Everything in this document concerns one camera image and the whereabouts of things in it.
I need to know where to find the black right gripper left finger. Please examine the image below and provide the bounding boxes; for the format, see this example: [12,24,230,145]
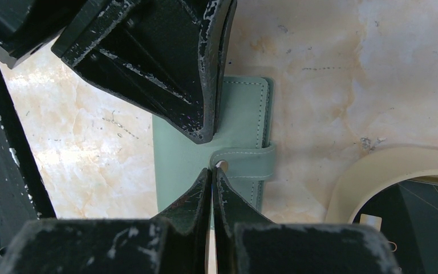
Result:
[0,169,212,273]

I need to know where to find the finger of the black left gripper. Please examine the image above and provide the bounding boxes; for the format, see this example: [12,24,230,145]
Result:
[51,1,219,144]
[214,0,237,132]

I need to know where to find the green card holder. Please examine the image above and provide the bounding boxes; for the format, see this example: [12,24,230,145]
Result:
[152,76,276,211]

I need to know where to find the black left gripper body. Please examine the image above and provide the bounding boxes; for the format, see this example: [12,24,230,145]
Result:
[0,0,85,69]

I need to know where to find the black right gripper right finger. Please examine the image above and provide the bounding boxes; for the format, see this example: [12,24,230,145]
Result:
[212,167,401,273]

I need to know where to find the cream oval card tray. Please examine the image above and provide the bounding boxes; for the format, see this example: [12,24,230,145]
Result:
[325,145,438,274]

